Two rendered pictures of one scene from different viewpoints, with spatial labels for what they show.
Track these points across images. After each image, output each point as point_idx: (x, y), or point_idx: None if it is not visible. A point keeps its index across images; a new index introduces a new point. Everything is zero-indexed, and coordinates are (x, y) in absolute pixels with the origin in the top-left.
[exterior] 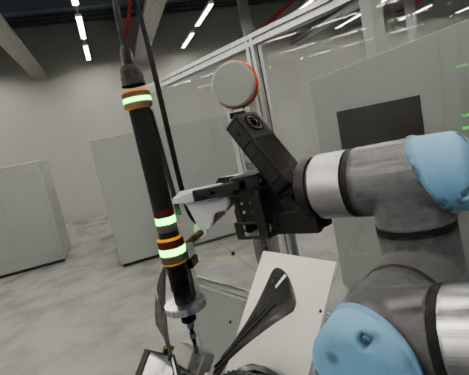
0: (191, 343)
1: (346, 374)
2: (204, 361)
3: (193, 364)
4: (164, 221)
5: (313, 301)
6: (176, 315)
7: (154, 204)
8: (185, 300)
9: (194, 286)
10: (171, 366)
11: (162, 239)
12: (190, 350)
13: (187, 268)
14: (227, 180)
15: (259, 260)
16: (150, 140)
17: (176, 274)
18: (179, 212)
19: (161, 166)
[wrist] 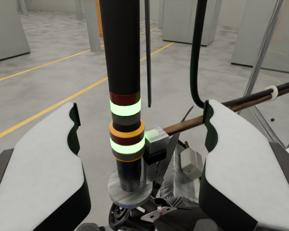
0: (198, 154)
1: None
2: (194, 173)
3: (186, 169)
4: (114, 108)
5: None
6: (108, 194)
7: (108, 78)
8: (124, 187)
9: (146, 178)
10: (174, 160)
11: (112, 125)
12: (190, 162)
13: (135, 166)
14: (208, 129)
15: None
16: None
17: (118, 165)
18: (147, 102)
19: (125, 18)
